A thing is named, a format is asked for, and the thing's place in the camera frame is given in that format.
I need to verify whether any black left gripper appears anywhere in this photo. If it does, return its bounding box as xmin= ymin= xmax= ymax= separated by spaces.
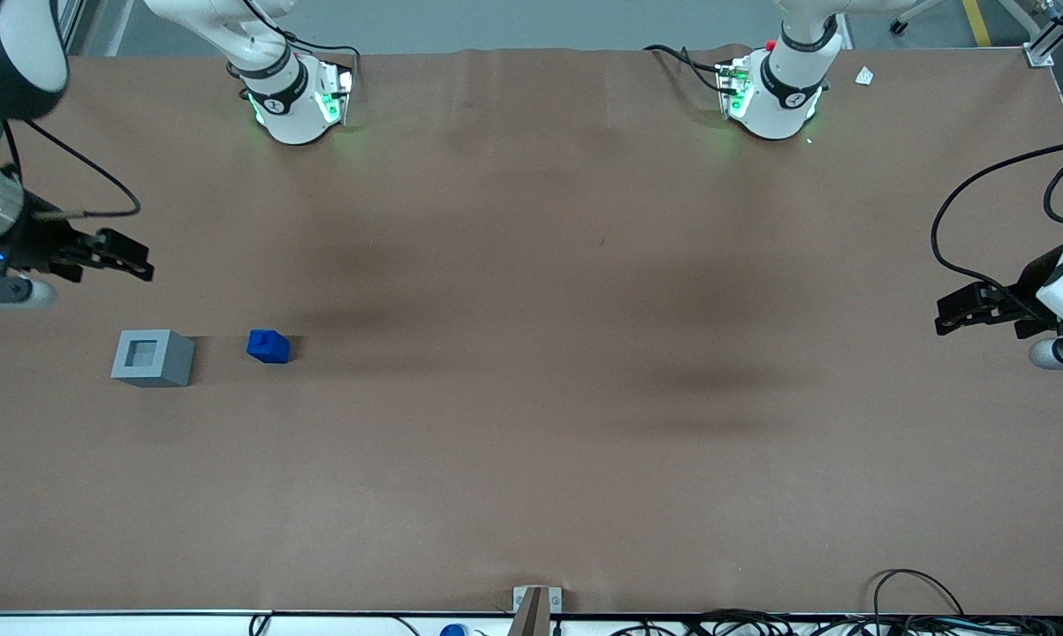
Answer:
xmin=934 ymin=247 xmax=1063 ymax=341

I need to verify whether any black left arm base cable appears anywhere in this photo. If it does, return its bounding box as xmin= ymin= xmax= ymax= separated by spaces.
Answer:
xmin=643 ymin=43 xmax=729 ymax=95

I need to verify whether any aluminium frame profile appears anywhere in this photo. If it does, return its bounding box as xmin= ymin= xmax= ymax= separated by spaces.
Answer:
xmin=995 ymin=0 xmax=1059 ymax=68
xmin=57 ymin=0 xmax=87 ymax=54

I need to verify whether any stand leg with caster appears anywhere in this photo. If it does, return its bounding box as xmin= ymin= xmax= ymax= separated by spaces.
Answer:
xmin=888 ymin=0 xmax=949 ymax=36

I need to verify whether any paper table cover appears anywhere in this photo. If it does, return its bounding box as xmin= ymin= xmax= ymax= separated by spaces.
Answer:
xmin=0 ymin=44 xmax=1063 ymax=616

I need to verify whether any black cable bundle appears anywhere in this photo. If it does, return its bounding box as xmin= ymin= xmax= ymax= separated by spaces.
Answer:
xmin=611 ymin=608 xmax=1063 ymax=636

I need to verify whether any black right arm base cable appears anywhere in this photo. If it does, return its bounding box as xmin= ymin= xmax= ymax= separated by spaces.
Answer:
xmin=226 ymin=0 xmax=361 ymax=82

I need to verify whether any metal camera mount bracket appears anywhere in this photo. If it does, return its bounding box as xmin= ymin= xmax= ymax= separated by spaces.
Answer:
xmin=509 ymin=586 xmax=564 ymax=636

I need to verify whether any gray cube base with hole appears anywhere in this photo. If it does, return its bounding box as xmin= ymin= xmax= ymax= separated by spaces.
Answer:
xmin=110 ymin=329 xmax=196 ymax=389

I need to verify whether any black looped cable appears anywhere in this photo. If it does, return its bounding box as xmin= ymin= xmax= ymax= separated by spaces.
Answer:
xmin=870 ymin=569 xmax=966 ymax=621

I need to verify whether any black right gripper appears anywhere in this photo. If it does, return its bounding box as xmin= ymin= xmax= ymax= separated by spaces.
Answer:
xmin=0 ymin=205 xmax=155 ymax=284

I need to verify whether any blue plastic part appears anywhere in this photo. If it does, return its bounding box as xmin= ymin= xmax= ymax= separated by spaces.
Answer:
xmin=247 ymin=329 xmax=292 ymax=366

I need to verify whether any black arm base cable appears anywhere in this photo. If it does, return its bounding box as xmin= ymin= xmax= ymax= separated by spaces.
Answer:
xmin=226 ymin=0 xmax=361 ymax=82
xmin=643 ymin=43 xmax=729 ymax=95

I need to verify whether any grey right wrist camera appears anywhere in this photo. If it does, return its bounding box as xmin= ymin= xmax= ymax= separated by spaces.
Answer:
xmin=0 ymin=276 xmax=57 ymax=310

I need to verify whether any long black left arm cable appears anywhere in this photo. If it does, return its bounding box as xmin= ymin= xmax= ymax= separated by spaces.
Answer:
xmin=930 ymin=140 xmax=1063 ymax=323

